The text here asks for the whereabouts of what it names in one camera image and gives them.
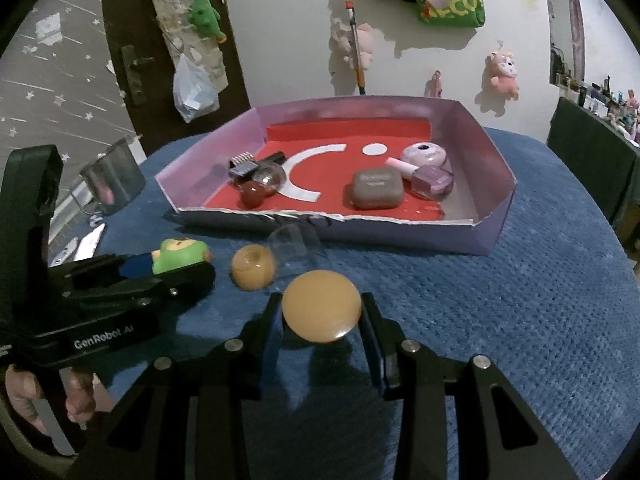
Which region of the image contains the hanging plastic bag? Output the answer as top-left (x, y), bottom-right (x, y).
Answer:
top-left (172, 54), bottom-right (220, 124)

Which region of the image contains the pink pig plush behind stick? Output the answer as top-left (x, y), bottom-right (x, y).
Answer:
top-left (332, 23), bottom-right (374, 70)

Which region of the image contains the clear glass cup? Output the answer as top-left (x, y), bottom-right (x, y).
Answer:
top-left (267, 223), bottom-right (330, 281)

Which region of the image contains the dark red ball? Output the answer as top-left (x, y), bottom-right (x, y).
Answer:
top-left (240, 181), bottom-right (268, 209)

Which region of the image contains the metal cup with handle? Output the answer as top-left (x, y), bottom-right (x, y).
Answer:
top-left (70, 138), bottom-right (145, 217)

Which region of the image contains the brass door handle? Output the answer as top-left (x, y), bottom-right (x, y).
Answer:
top-left (120, 44), bottom-right (155, 106)

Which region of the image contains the pink wall hook toy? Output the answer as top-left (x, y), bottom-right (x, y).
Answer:
top-left (430, 70), bottom-right (442, 99)

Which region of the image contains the pink bear plush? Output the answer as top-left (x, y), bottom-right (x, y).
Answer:
top-left (489, 50), bottom-right (520, 101)

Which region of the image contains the orange round lid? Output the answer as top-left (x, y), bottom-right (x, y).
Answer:
top-left (281, 270), bottom-right (362, 344)

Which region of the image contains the small silver comb clip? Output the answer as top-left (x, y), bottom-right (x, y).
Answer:
top-left (229, 152), bottom-right (259, 182)

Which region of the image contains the green frog toy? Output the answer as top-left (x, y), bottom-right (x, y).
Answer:
top-left (151, 238), bottom-right (213, 274)

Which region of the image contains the clear nail polish black cap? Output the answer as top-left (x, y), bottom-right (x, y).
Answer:
top-left (252, 152), bottom-right (288, 196)

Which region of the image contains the orange round jar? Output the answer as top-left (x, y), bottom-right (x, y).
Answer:
top-left (231, 244), bottom-right (276, 292)

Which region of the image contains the orange handled mop stick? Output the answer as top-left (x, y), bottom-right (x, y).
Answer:
top-left (345, 0), bottom-right (366, 96)

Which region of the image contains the brown eye shadow case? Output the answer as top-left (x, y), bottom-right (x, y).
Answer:
top-left (350, 166), bottom-right (405, 210)

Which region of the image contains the dark brown door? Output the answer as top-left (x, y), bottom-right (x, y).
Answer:
top-left (102, 0), bottom-right (250, 155)

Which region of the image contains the pink round compact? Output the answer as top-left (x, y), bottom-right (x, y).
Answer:
top-left (400, 142), bottom-right (448, 167)

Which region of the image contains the clear hanging door organizer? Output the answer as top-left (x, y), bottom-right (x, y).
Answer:
top-left (152, 0), bottom-right (228, 92)

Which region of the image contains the person's left hand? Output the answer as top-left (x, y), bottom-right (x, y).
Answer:
top-left (4, 366), bottom-right (99, 436)

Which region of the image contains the purple cardboard tray red liner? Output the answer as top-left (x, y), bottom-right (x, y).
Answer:
top-left (155, 96), bottom-right (516, 255)

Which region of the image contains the purple nail polish bottle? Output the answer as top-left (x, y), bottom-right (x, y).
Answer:
top-left (385, 157), bottom-right (454, 200)

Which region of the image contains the dark green side table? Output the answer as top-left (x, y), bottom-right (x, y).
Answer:
top-left (547, 98), bottom-right (639, 245)

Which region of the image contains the green plush frog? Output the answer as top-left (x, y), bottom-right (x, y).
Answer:
top-left (188, 0), bottom-right (227, 44)

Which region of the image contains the blue textured table mat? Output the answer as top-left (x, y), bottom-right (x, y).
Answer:
top-left (84, 127), bottom-right (640, 480)

